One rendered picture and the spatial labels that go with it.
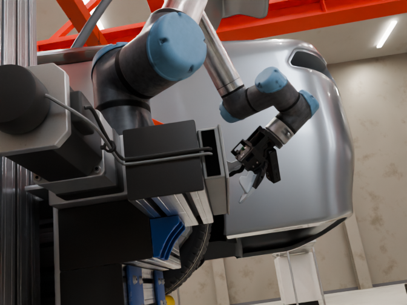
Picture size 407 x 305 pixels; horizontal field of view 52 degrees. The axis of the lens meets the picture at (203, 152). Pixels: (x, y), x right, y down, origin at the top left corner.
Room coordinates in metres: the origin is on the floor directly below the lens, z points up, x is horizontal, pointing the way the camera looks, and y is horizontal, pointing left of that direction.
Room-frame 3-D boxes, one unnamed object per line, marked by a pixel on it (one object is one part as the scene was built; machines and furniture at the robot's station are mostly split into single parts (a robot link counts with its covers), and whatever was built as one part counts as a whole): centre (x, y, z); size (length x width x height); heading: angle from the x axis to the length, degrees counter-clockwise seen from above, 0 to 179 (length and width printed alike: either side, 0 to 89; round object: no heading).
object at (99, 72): (0.80, 0.15, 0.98); 0.13 x 0.12 x 0.14; 49
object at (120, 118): (0.81, 0.16, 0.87); 0.15 x 0.15 x 0.10
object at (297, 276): (8.40, -1.42, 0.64); 2.67 x 0.66 x 1.28; 177
